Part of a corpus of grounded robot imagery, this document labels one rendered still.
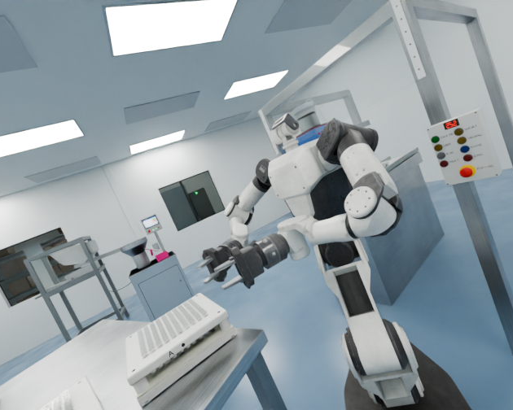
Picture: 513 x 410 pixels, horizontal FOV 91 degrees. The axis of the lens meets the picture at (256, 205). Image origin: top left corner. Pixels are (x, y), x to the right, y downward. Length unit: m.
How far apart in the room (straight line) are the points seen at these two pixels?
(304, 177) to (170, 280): 3.06
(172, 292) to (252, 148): 4.76
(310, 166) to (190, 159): 5.92
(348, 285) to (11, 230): 6.41
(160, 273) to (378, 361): 3.09
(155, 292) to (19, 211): 3.83
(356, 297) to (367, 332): 0.12
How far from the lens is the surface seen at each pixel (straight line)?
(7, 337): 7.04
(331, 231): 0.68
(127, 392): 0.81
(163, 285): 3.71
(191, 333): 0.68
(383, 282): 2.14
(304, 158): 0.86
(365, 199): 0.62
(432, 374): 1.51
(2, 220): 6.84
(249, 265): 0.73
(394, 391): 1.24
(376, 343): 0.94
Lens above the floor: 1.24
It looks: 5 degrees down
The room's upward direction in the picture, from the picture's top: 23 degrees counter-clockwise
